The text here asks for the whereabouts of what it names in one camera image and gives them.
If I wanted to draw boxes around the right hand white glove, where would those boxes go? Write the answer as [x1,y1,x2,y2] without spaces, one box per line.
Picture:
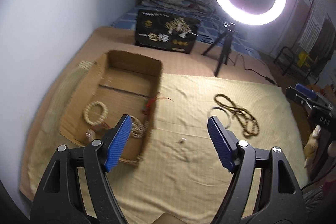
[303,125,321,169]

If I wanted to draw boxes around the yellow box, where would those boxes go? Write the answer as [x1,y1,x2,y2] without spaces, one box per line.
[297,51,313,68]

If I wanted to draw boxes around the open cardboard box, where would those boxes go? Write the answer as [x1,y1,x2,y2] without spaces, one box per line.
[59,50,162,165]

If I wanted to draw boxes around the black printed gift box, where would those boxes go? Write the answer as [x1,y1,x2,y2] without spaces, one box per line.
[135,10,200,54]

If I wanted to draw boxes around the white pearl bead bracelet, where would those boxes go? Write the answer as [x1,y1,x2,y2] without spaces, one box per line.
[129,116,150,139]

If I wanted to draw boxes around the black power cable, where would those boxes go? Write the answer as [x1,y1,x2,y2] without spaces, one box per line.
[227,53,277,85]

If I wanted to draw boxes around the white radiator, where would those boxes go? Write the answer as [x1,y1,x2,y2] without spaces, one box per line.
[298,0,327,53]

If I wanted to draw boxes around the yellow striped cloth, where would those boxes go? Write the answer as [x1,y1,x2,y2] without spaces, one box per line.
[26,61,309,224]

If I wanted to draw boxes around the green jade pendant red cord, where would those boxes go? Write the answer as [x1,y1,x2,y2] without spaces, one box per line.
[141,96,174,115]

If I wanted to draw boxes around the brown bed mat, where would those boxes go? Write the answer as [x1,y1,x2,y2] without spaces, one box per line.
[19,26,308,200]

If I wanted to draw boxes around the hanging dark clothes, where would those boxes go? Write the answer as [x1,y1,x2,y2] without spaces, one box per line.
[309,15,335,68]

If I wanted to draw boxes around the long brown bead necklace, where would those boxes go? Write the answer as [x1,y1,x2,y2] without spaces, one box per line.
[213,93,261,138]

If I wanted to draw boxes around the black metal chair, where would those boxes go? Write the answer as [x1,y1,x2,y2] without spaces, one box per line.
[273,46,319,83]

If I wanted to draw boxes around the orange red boxes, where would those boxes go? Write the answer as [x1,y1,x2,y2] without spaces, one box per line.
[306,84,335,100]

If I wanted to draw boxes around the black mini tripod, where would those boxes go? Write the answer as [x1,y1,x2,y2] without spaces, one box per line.
[202,22,235,77]

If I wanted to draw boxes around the blue checkered bedsheet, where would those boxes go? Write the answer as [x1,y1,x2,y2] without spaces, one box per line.
[111,5,261,60]

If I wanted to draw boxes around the black bangle ring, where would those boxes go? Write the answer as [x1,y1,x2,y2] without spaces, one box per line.
[210,106,233,128]

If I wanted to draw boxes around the red strap wristwatch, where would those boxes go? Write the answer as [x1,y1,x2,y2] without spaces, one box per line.
[85,122,111,142]

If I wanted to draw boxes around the cream wooden bead bracelet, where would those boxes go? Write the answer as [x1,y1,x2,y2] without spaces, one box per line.
[83,101,108,126]

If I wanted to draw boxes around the striped trousers leg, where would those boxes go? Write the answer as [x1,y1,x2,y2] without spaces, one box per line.
[303,180,335,222]

